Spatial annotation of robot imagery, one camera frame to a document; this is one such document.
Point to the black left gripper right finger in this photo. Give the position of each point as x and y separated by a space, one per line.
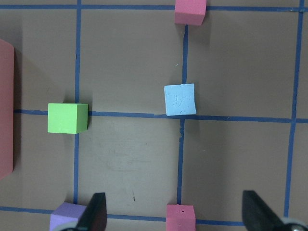
257 215

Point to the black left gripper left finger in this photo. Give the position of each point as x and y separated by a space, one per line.
94 217

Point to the light blue foam block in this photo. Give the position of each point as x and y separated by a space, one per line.
179 100

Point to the purple foam block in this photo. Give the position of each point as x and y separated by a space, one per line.
65 213

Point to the pink foam block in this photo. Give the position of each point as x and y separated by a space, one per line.
180 218
190 12

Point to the green foam block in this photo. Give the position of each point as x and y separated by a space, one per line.
67 118

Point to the pink plastic tray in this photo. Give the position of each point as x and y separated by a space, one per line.
6 108

